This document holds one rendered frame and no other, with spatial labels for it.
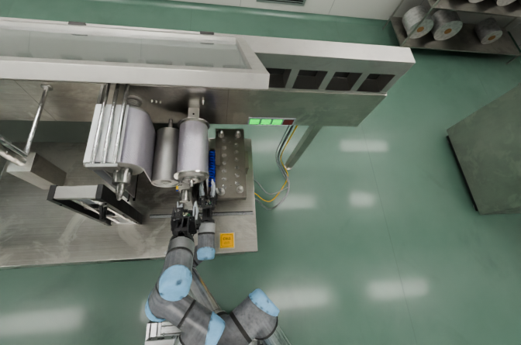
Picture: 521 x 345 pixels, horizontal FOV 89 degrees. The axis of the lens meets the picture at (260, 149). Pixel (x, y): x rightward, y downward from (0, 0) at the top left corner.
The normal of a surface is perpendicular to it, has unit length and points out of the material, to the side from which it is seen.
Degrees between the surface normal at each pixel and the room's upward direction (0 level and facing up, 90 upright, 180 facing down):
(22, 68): 54
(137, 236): 0
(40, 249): 0
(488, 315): 0
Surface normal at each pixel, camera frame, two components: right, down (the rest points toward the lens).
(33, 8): 0.15, -0.41
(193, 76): 0.15, 0.49
